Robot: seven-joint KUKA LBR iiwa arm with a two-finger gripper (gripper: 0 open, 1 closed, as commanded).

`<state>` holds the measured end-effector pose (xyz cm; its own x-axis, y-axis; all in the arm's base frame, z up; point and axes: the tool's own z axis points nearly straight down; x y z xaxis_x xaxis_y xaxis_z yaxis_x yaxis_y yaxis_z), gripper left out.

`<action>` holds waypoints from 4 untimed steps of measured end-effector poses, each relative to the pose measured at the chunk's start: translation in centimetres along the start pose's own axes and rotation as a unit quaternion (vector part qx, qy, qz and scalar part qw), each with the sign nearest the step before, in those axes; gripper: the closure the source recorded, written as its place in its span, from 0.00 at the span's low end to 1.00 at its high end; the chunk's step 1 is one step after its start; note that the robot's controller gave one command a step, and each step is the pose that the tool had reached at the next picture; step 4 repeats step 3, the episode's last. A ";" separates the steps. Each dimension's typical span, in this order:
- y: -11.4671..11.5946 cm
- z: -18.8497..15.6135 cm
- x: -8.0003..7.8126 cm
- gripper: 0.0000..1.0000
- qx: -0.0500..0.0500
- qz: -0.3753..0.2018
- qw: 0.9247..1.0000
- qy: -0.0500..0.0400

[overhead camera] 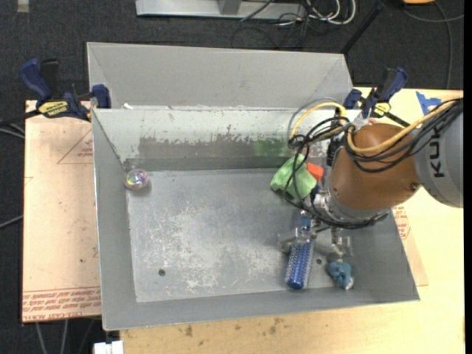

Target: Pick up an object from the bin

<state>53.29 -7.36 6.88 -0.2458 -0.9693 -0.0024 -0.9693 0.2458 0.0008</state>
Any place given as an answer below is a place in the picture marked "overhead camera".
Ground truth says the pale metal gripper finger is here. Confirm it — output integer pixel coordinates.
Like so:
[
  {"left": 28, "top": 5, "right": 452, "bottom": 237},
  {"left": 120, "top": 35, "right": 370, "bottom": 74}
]
[
  {"left": 277, "top": 232, "right": 319, "bottom": 253},
  {"left": 330, "top": 229, "right": 353, "bottom": 260}
]

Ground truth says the blue-grey soft toy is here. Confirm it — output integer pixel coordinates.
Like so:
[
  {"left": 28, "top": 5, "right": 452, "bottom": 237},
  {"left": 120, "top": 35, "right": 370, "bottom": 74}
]
[{"left": 325, "top": 260, "right": 355, "bottom": 291}]

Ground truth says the green cloth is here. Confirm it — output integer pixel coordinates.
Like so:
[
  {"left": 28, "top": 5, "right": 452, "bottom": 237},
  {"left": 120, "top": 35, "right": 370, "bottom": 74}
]
[{"left": 269, "top": 154, "right": 318, "bottom": 203}]

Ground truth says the orange-red block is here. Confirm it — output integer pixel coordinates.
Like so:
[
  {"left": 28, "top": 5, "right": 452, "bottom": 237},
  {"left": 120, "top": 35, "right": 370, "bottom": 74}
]
[{"left": 306, "top": 162, "right": 325, "bottom": 181}]

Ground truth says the grey metal bin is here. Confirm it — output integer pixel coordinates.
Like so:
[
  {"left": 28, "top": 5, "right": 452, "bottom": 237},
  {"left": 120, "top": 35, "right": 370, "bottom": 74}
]
[{"left": 86, "top": 41, "right": 420, "bottom": 332}]

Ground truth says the clear iridescent ball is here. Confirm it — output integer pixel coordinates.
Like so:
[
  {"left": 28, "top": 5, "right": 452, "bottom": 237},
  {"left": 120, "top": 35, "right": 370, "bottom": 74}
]
[{"left": 123, "top": 168, "right": 150, "bottom": 191}]

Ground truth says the brown cardboard board red print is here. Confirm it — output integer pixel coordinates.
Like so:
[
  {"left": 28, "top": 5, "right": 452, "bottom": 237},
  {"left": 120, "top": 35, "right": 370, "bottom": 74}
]
[{"left": 21, "top": 100, "right": 429, "bottom": 324}]

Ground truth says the black cylinder on white bracket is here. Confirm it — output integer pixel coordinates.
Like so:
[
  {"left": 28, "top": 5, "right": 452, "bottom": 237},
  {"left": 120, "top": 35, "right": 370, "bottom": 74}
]
[{"left": 319, "top": 138, "right": 338, "bottom": 184}]

